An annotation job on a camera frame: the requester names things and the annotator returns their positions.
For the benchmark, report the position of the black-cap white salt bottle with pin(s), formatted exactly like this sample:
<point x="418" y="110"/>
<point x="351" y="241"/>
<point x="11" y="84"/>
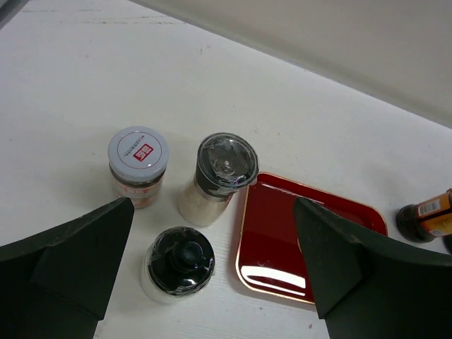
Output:
<point x="177" y="265"/>

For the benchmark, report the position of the white-lid seasoning jar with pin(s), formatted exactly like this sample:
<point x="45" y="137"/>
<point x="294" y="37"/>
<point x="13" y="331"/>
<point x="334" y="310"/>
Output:
<point x="138" y="158"/>

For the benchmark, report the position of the red-cap dark sauce bottle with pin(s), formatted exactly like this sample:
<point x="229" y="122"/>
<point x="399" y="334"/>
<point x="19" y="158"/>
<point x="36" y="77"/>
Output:
<point x="426" y="221"/>

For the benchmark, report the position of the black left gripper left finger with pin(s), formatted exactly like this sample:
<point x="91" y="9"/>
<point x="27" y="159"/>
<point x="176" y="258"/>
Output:
<point x="58" y="283"/>

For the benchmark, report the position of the red lacquer tray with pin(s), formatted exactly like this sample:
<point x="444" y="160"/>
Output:
<point x="269" y="259"/>

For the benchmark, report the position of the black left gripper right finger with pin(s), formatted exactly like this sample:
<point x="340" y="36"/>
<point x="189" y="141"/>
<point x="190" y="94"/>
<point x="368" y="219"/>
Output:
<point x="366" y="285"/>

